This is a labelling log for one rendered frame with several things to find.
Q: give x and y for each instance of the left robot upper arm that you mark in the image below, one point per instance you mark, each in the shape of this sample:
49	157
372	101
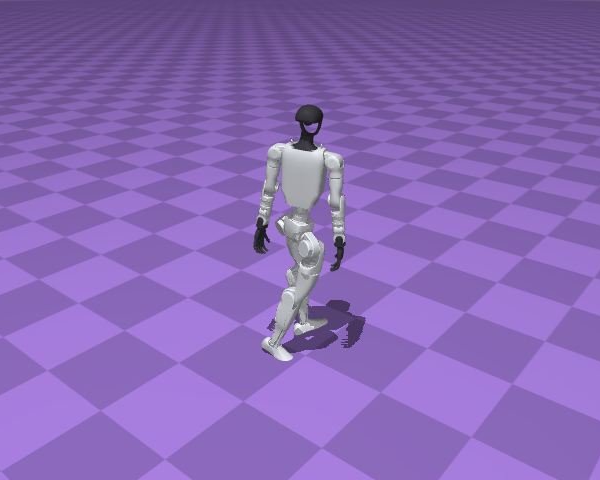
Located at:
273	167

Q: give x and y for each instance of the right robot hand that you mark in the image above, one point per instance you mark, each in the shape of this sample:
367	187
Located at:
340	251

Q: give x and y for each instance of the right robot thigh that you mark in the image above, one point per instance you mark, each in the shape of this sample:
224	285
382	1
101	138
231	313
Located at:
312	251

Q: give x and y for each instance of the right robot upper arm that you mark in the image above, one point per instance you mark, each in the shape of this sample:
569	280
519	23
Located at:
335	163

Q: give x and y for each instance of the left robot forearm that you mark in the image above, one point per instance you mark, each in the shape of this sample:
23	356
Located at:
265	206

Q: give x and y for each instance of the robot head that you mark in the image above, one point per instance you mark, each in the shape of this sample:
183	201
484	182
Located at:
308	114

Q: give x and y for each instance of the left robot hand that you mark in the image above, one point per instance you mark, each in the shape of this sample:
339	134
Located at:
260	234

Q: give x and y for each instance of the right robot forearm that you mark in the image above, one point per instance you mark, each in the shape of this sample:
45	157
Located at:
338	221

